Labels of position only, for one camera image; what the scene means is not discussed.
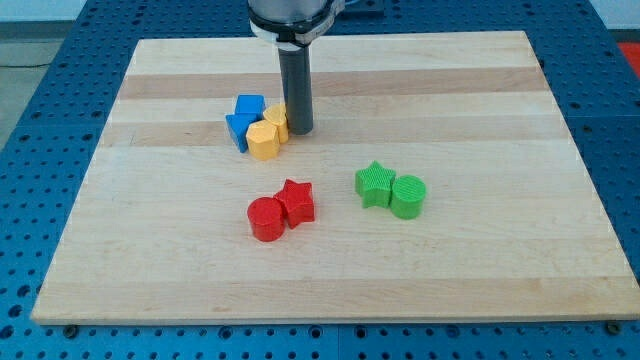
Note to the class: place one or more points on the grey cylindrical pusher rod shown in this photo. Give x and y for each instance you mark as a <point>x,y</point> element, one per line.
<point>297,90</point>

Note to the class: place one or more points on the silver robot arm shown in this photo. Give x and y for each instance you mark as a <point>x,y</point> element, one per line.
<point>291,26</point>

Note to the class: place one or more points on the red star block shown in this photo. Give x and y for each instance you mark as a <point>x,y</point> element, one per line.
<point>297,202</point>

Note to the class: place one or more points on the green star block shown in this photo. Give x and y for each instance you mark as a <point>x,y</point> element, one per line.
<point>374,185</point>

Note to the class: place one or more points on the yellow heart block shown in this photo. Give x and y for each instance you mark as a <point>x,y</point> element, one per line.
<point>276,115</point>

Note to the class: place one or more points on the blue cube block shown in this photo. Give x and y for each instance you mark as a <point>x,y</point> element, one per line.
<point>250,104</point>

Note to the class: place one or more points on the yellow pentagon block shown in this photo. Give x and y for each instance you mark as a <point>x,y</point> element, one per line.
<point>263,140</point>

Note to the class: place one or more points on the blue triangle block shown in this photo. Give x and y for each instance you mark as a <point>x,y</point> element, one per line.
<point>238,125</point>

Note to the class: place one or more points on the red cylinder block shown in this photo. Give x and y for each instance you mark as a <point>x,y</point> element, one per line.
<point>266,218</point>

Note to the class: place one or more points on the green cylinder block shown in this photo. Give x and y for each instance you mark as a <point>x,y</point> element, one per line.
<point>407,197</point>

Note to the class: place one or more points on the wooden board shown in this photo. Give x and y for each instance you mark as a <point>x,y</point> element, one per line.
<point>511,230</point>

